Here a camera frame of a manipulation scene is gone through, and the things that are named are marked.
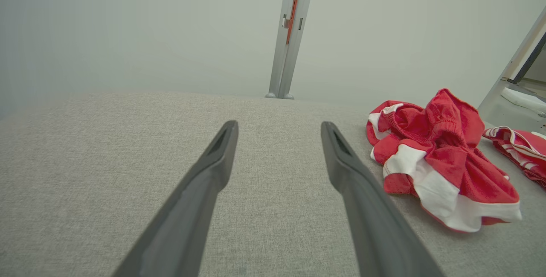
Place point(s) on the red white striped jersey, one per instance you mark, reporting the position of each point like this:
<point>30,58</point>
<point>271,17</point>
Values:
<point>524,149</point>

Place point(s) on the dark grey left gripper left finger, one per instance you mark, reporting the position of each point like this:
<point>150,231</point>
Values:
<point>183,225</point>

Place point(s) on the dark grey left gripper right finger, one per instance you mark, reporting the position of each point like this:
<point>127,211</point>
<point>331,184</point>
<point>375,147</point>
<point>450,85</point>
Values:
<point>371,225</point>

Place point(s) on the grey metal frame post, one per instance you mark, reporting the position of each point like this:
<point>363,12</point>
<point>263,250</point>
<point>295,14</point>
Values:
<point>281,63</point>
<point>509,65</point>

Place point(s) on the red shorts with white trim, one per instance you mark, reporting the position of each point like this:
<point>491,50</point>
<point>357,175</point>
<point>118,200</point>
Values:
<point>448,140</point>

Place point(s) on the white flat sheet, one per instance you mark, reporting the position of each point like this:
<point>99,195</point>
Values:
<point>524,100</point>

